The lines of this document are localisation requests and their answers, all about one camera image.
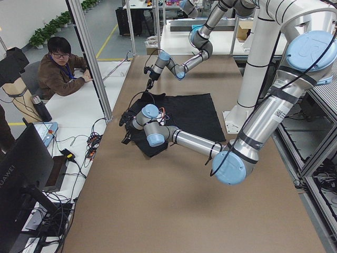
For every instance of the black t-shirt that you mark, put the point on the black t-shirt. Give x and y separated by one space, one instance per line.
194 114

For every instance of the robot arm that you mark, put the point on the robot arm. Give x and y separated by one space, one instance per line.
292 51
199 40

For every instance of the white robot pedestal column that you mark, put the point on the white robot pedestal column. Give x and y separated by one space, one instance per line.
245 116

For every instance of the seated man brown jacket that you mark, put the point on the seated man brown jacket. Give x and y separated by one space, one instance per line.
61 72

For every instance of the teach pendant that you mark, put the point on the teach pendant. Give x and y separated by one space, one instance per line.
47 131

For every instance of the aluminium frame post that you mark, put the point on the aluminium frame post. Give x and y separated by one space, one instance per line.
82 32

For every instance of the black Huawei monitor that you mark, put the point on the black Huawei monitor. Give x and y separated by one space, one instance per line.
24 173

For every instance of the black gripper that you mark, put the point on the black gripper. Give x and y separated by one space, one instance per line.
153 76
128 129

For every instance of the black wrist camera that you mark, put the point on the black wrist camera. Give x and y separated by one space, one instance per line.
147 69

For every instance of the black water bottle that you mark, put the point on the black water bottle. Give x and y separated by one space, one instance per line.
41 108

